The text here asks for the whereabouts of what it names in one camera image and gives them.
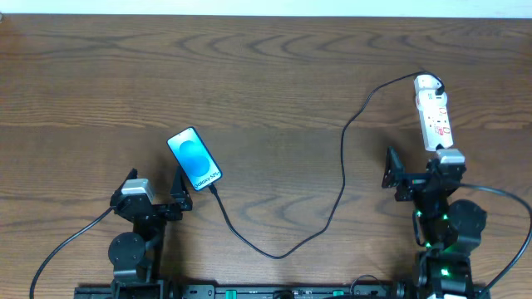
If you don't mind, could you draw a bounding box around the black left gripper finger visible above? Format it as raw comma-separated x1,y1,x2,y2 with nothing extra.
115,168,138,195
170,165,193,205

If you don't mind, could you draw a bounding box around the blue Galaxy smartphone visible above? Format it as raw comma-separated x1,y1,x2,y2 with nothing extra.
166,127,223,191

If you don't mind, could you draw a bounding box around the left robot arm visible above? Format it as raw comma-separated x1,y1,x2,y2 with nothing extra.
108,167,193,299

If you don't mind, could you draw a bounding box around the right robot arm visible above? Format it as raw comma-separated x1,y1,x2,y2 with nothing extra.
382,147,487,298

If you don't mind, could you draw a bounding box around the white USB charger adapter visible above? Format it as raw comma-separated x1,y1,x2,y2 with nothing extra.
416,89,447,111

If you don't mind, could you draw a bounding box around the white power strip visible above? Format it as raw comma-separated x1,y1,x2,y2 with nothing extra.
414,74,454,151

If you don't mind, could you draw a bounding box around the black charger cable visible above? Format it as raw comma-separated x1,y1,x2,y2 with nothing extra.
207,71,446,260

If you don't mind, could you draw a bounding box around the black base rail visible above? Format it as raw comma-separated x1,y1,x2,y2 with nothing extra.
74,283,491,299

